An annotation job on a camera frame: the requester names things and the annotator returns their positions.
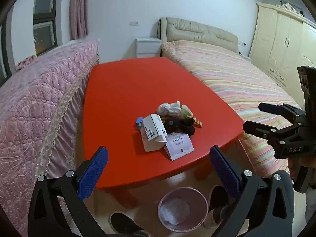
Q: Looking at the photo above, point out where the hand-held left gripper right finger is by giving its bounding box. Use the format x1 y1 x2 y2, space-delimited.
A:
209 145 295 237

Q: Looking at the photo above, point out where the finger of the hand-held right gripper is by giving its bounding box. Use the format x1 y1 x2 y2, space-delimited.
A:
243 120 304 151
258 102 307 126

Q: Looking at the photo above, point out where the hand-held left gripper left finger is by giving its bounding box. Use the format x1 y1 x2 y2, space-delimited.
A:
28 146 109 237

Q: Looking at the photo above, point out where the pink trash bin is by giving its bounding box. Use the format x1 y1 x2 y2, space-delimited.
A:
157 188 209 233

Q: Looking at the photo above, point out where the pink paper card packet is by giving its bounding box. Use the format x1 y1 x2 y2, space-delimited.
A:
164 133 194 161

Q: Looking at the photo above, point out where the black sock pair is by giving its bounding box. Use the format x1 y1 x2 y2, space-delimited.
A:
163 117 198 137

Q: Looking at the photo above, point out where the pale green cloth bundle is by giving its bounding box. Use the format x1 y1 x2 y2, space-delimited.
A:
179 105 193 119

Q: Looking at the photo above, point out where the white cardboard sock box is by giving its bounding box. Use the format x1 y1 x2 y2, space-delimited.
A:
141 114 168 152

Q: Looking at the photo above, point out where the person's right hand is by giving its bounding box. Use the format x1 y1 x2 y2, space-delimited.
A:
287 153 316 178

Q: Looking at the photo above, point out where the person's right black shoe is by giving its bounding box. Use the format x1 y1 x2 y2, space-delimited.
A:
204 185 231 229

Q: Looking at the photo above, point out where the person's black shoe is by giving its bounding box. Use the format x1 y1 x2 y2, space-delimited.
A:
110 211 146 237
204 185 231 229

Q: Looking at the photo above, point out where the bed with striped sheet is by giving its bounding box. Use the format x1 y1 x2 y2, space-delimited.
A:
161 40 304 178

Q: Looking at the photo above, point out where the person's left black shoe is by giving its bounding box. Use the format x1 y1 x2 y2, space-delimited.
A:
110 211 146 237

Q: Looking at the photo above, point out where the cream wardrobe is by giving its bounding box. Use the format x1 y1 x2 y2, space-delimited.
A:
248 2 316 97

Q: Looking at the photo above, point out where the white sock bundle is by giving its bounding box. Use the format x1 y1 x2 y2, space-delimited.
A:
157 100 182 117

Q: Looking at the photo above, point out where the red table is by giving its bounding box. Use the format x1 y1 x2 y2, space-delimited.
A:
83 57 245 209

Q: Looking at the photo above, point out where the beige padded headboard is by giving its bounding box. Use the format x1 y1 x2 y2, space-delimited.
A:
158 17 239 55

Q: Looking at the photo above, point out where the pink floral cushion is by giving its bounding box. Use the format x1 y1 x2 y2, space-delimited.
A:
16 55 37 71

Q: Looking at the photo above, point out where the white nightstand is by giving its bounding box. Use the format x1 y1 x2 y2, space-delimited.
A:
136 37 162 59

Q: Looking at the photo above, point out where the dark framed window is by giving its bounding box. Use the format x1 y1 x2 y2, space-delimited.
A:
0 0 60 79

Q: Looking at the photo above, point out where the pink curtain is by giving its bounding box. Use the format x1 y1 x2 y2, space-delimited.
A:
70 0 89 40

